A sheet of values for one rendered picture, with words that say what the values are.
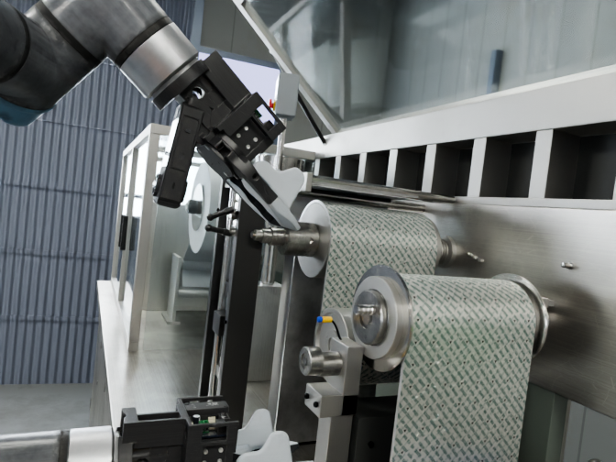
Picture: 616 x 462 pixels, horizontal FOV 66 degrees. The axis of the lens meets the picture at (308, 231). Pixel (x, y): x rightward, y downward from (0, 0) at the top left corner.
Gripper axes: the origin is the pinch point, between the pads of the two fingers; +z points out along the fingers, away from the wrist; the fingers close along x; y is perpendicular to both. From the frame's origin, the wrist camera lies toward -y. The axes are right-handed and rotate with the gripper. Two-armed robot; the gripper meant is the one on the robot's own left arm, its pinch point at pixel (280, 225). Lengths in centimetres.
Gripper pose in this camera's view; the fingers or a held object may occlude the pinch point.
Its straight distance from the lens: 58.1
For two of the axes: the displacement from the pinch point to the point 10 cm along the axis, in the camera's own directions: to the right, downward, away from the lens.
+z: 6.2, 7.0, 3.5
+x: -4.2, -0.8, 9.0
